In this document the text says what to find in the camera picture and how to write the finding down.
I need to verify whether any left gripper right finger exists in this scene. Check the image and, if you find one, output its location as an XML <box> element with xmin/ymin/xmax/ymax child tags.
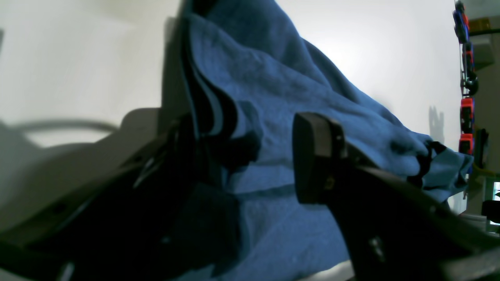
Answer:
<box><xmin>293</xmin><ymin>112</ymin><xmax>499</xmax><ymax>281</ymax></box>

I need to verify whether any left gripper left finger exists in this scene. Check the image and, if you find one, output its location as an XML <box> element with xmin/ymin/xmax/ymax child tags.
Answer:
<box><xmin>0</xmin><ymin>113</ymin><xmax>204</xmax><ymax>281</ymax></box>

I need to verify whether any dark blue T-shirt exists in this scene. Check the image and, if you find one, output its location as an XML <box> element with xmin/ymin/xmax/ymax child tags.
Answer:
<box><xmin>159</xmin><ymin>0</ymin><xmax>473</xmax><ymax>281</ymax></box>

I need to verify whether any blue red bar clamp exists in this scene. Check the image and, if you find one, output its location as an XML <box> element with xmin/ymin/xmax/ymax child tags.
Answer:
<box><xmin>459</xmin><ymin>133</ymin><xmax>474</xmax><ymax>155</ymax></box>
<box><xmin>462</xmin><ymin>42</ymin><xmax>475</xmax><ymax>78</ymax></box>
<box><xmin>460</xmin><ymin>98</ymin><xmax>475</xmax><ymax>134</ymax></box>
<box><xmin>452</xmin><ymin>0</ymin><xmax>469</xmax><ymax>44</ymax></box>

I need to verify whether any top blue red bar clamp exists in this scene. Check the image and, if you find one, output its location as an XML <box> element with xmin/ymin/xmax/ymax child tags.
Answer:
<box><xmin>452</xmin><ymin>0</ymin><xmax>469</xmax><ymax>44</ymax></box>

